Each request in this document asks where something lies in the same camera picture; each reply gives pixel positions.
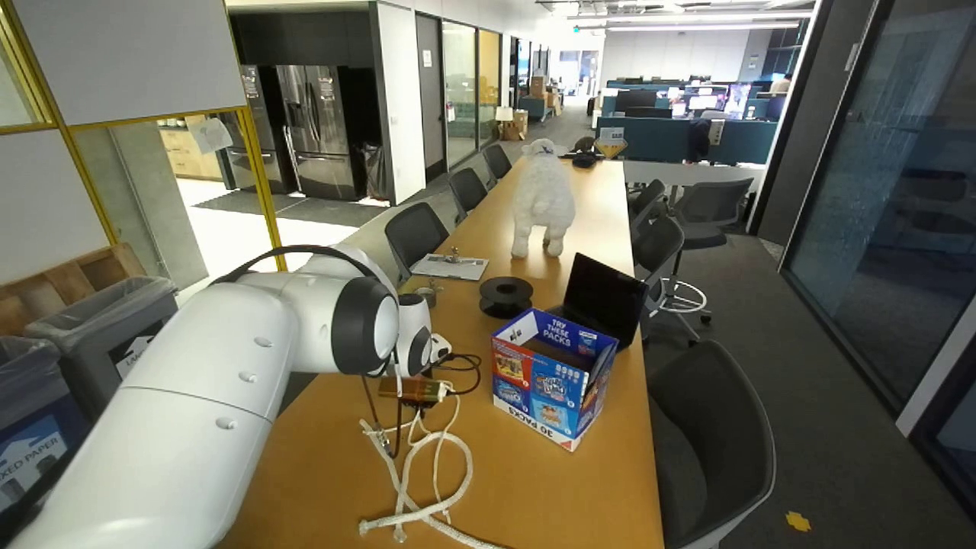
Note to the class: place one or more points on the white sheep figurine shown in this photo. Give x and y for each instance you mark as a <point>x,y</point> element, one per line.
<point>540,199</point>

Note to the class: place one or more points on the black object table end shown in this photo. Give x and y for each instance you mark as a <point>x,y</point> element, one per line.
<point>583,154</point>

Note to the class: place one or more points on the dark grey office chair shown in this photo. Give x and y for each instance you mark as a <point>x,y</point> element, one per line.
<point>714,445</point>

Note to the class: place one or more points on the blue cardboard snack box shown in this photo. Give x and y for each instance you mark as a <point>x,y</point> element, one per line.
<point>553,374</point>

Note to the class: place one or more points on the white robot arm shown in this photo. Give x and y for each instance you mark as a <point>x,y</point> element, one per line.
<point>176,448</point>

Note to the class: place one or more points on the black laptop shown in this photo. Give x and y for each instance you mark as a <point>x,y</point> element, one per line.
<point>601,296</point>

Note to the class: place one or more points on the black office chair far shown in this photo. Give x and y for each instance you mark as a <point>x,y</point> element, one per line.
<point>657,252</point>

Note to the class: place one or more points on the grey control box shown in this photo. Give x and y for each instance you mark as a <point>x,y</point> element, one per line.
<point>101,335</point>

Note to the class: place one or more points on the black tape spool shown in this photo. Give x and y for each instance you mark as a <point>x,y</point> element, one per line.
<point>504,296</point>

